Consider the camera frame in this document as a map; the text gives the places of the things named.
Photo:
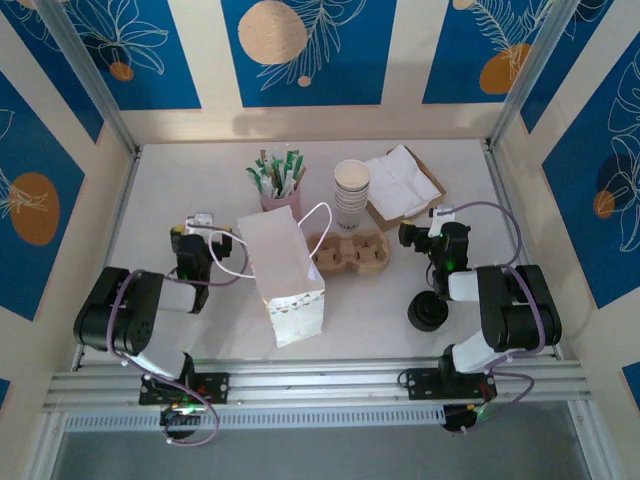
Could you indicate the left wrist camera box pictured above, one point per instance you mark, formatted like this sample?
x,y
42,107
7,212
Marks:
x,y
200,221

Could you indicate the pink plastic cup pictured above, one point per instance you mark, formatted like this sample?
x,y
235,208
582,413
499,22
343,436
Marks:
x,y
280,205

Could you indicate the paper wrapped straws bunch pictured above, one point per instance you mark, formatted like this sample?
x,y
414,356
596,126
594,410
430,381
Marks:
x,y
277,172

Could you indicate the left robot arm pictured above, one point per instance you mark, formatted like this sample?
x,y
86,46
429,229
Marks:
x,y
145,300

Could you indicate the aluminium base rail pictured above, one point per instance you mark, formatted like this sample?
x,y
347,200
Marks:
x,y
310,380

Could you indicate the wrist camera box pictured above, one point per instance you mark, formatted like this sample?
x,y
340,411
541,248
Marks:
x,y
442,217
200,221

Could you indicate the aluminium frame post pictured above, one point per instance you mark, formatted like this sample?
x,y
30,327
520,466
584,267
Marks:
x,y
532,75
95,82

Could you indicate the white printed paper bag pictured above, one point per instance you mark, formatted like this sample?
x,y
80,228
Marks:
x,y
285,270

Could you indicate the white paper napkins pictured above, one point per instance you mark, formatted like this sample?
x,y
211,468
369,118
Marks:
x,y
400,180

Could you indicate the brown cardboard tray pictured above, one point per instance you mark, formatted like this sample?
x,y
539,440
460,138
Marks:
x,y
387,222

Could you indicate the black plug with light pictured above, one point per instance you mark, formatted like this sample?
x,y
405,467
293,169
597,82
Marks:
x,y
177,417
457,420

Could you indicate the aluminium side rail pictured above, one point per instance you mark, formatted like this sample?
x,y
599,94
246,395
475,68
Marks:
x,y
506,200
111,245

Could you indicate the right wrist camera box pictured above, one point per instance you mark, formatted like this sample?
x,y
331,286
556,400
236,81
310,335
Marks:
x,y
442,217

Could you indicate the white paper cup stack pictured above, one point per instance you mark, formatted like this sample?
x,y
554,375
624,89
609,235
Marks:
x,y
352,200

